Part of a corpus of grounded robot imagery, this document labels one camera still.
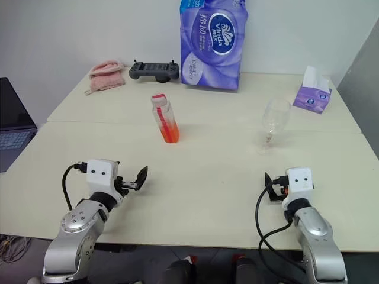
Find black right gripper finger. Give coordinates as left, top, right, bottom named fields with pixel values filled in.
left=264, top=172, right=274, bottom=195

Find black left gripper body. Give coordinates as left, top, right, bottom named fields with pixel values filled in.
left=114, top=175, right=140, bottom=196

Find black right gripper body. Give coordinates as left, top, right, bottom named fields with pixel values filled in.
left=268, top=183, right=289, bottom=203

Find bottle with orange liquid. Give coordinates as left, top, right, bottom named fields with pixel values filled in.
left=150, top=99, right=181, bottom=144

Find clear wine glass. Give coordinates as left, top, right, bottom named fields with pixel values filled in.
left=256, top=98, right=293, bottom=156

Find pink folded towel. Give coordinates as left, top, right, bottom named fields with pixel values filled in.
left=84, top=60, right=125, bottom=97

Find small purple tissue box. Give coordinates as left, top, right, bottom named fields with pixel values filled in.
left=292, top=65, right=333, bottom=115

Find grey handheld game controller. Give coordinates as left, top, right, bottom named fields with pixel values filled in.
left=128, top=60, right=181, bottom=83

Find dark rounded shape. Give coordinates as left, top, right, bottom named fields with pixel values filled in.
left=164, top=259, right=198, bottom=284

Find dark laptop computer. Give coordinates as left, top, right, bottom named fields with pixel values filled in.
left=0, top=77, right=38, bottom=173

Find grey partition panel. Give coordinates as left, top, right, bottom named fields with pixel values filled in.
left=336, top=20, right=379, bottom=166

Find large purple Vinda tissue pack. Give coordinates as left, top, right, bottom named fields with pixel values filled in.
left=179, top=0, right=249, bottom=93

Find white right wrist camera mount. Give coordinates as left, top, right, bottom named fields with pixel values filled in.
left=285, top=167, right=314, bottom=208

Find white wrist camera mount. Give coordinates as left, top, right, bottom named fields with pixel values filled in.
left=285, top=167, right=314, bottom=208
left=85, top=159, right=124, bottom=206

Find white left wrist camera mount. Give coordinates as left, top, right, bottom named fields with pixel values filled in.
left=85, top=159, right=124, bottom=206

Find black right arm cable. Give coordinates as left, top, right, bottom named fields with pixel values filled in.
left=256, top=175, right=309, bottom=267

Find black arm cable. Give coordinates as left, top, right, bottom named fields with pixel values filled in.
left=62, top=162, right=88, bottom=212
left=256, top=175, right=309, bottom=267

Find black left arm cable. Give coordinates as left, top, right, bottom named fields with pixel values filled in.
left=62, top=162, right=88, bottom=212

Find tangled floor cables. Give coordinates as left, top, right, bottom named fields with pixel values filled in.
left=0, top=233, right=33, bottom=264

